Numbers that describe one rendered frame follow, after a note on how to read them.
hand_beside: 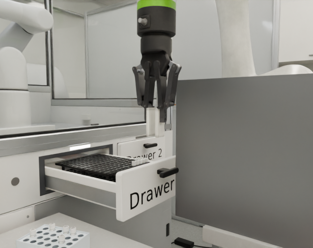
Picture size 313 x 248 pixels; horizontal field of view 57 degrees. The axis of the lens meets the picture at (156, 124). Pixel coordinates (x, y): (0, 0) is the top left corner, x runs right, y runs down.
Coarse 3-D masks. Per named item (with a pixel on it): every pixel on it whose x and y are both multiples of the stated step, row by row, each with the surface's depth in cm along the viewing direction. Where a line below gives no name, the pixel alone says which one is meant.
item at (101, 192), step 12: (84, 156) 99; (120, 156) 98; (48, 168) 81; (60, 168) 91; (48, 180) 81; (60, 180) 78; (72, 180) 75; (84, 180) 72; (96, 180) 70; (60, 192) 78; (72, 192) 75; (84, 192) 72; (96, 192) 70; (108, 192) 67; (108, 204) 67
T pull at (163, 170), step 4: (164, 168) 74; (172, 168) 73; (176, 168) 74; (160, 172) 72; (164, 172) 70; (168, 172) 71; (172, 172) 72; (176, 172) 74; (160, 176) 69; (164, 176) 69
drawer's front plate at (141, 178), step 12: (132, 168) 67; (144, 168) 69; (156, 168) 73; (168, 168) 77; (120, 180) 62; (132, 180) 65; (144, 180) 69; (156, 180) 73; (168, 180) 77; (120, 192) 62; (132, 192) 65; (156, 192) 73; (168, 192) 78; (120, 204) 63; (132, 204) 66; (144, 204) 69; (156, 204) 73; (120, 216) 63; (132, 216) 66
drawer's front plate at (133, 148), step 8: (120, 144) 105; (128, 144) 108; (136, 144) 112; (160, 144) 125; (120, 152) 105; (128, 152) 108; (136, 152) 112; (144, 152) 116; (152, 152) 121; (160, 152) 125; (152, 160) 121
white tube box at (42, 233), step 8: (40, 232) 64; (48, 232) 63; (56, 232) 63; (80, 232) 63; (16, 240) 59; (24, 240) 60; (32, 240) 60; (40, 240) 60; (48, 240) 60; (56, 240) 60; (72, 240) 60; (80, 240) 59; (88, 240) 62
